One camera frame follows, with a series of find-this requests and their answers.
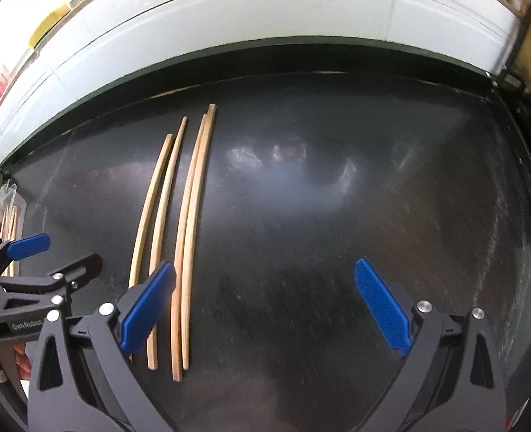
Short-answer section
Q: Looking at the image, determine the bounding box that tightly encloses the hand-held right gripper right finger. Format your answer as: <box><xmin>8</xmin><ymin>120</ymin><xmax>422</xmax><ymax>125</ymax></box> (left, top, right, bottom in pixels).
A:
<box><xmin>354</xmin><ymin>257</ymin><xmax>507</xmax><ymax>432</ymax></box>

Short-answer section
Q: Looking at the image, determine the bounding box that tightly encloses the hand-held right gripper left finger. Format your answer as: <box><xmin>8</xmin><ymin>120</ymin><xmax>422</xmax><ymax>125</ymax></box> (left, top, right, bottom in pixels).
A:
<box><xmin>28</xmin><ymin>260</ymin><xmax>178</xmax><ymax>432</ymax></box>

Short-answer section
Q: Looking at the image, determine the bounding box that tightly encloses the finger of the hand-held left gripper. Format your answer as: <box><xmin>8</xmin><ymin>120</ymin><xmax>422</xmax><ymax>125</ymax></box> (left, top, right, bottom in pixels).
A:
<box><xmin>0</xmin><ymin>253</ymin><xmax>103</xmax><ymax>296</ymax></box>
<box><xmin>0</xmin><ymin>233</ymin><xmax>52</xmax><ymax>276</ymax></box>

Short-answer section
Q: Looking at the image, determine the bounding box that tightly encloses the clear plastic container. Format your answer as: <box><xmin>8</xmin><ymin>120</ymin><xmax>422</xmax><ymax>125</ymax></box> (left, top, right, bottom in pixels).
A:
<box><xmin>0</xmin><ymin>179</ymin><xmax>27</xmax><ymax>278</ymax></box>

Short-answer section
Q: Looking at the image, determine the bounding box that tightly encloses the person's left hand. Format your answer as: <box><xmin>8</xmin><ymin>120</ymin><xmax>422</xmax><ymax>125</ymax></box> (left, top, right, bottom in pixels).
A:
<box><xmin>0</xmin><ymin>341</ymin><xmax>31</xmax><ymax>379</ymax></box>

